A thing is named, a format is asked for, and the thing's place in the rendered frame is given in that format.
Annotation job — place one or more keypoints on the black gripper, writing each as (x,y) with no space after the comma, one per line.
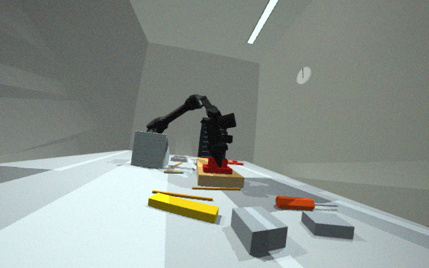
(217,148)

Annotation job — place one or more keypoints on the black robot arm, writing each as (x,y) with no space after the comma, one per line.
(215,120)

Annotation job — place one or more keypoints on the tan rectangular floor panel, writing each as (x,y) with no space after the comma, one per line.
(217,179)

